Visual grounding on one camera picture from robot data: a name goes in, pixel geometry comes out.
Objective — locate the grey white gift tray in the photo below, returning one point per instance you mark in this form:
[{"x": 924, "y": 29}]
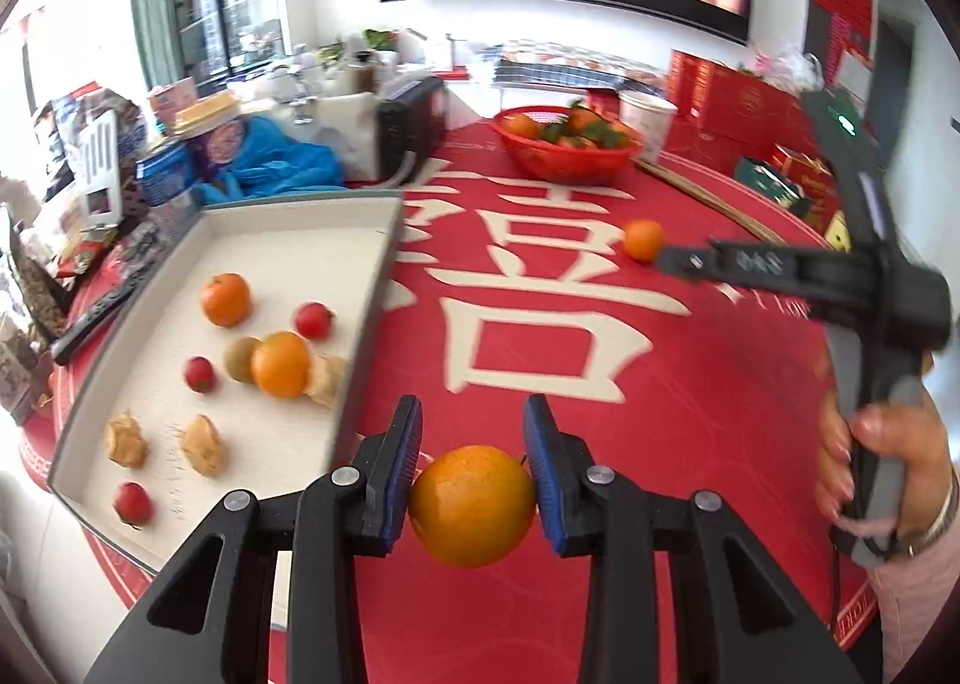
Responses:
[{"x": 159, "y": 430}]

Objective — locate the red cherry tomato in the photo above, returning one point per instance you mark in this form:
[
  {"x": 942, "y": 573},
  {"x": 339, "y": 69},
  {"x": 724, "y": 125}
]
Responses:
[
  {"x": 199, "y": 374},
  {"x": 313, "y": 321},
  {"x": 133, "y": 505}
]

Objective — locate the dark green milk bag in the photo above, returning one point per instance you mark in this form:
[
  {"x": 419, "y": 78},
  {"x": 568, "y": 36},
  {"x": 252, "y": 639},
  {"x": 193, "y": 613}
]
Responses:
[{"x": 777, "y": 188}]

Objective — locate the white floral paper cup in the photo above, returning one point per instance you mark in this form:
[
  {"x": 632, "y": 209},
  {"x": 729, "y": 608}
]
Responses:
[{"x": 651, "y": 117}]

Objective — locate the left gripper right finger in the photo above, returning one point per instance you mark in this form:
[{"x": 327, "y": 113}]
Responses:
[{"x": 588, "y": 510}]

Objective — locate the blue plastic bag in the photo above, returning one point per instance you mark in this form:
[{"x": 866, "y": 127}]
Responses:
[{"x": 270, "y": 163}]

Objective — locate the large orange tangerine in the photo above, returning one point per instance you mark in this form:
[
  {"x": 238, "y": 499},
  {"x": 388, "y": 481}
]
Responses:
[{"x": 226, "y": 300}]

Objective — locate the milk tea cup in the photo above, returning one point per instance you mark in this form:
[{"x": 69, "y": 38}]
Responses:
[{"x": 214, "y": 124}]

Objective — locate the black portable radio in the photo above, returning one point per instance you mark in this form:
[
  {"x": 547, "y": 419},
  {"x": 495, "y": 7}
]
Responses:
[{"x": 411, "y": 124}]

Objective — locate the green potted plant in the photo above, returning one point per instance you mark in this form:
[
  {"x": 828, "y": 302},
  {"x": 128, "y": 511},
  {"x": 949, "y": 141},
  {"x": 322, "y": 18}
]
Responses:
[{"x": 381, "y": 39}]

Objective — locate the white cheese-shaped box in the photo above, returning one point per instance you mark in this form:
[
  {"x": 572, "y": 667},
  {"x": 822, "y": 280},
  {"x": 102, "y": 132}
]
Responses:
[{"x": 347, "y": 125}]

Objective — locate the red gift box stacked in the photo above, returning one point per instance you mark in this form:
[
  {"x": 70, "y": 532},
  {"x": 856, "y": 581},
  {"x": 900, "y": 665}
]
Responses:
[{"x": 722, "y": 114}]

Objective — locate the brown-green longan fruit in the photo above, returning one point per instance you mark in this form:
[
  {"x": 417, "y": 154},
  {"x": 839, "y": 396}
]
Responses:
[{"x": 237, "y": 359}]

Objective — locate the yellow-orange round orange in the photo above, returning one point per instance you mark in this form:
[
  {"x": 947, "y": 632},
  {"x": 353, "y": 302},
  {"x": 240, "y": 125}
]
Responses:
[{"x": 472, "y": 507}]

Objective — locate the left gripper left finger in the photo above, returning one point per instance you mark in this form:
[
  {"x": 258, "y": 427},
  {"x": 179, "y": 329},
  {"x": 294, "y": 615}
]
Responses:
[{"x": 357, "y": 510}]

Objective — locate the red plastic fruit basket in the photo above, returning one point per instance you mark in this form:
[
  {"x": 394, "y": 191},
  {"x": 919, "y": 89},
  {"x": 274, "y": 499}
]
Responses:
[{"x": 573, "y": 145}]

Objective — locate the red sweet apple box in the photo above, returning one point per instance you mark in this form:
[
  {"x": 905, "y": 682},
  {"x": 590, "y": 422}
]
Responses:
[{"x": 816, "y": 182}]

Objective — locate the yellow carton box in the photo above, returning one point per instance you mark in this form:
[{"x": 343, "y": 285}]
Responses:
[{"x": 836, "y": 234}]

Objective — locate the blue tissue pack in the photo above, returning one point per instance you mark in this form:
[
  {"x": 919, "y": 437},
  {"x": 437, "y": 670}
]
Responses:
[{"x": 166, "y": 171}]

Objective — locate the small orange tangerine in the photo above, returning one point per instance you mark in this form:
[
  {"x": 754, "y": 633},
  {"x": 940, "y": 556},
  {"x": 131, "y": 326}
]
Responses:
[{"x": 643, "y": 240}]

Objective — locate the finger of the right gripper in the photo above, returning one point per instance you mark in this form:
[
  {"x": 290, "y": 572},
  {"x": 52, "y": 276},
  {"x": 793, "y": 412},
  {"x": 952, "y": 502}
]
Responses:
[{"x": 691, "y": 263}]

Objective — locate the red round table mat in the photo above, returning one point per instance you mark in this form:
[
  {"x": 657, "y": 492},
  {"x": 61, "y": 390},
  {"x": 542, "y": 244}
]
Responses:
[{"x": 501, "y": 288}]

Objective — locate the person right hand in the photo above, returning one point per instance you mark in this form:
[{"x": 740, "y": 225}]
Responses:
[{"x": 910, "y": 434}]

